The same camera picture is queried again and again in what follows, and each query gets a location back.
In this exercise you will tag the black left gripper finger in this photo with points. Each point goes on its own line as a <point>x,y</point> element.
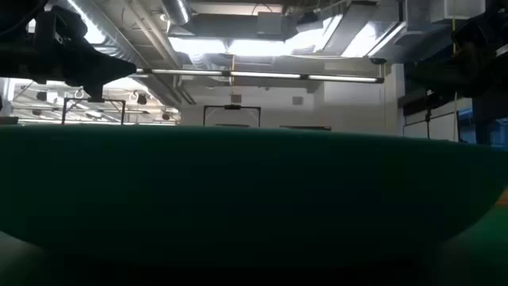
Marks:
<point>111,67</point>

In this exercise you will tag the green translucent plastic plate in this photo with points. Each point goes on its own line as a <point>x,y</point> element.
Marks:
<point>246,190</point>

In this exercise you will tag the square wall vent grille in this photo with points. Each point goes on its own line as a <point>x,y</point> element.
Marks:
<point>297,100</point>

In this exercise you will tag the grey ceiling ventilation box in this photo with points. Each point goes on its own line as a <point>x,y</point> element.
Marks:
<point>278,24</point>

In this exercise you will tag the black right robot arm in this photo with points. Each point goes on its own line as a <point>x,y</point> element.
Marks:
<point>464,51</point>

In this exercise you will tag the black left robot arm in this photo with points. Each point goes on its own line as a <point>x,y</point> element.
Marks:
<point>16,47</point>

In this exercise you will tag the silver spiral ventilation duct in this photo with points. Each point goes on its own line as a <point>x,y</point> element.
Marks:
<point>107,35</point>

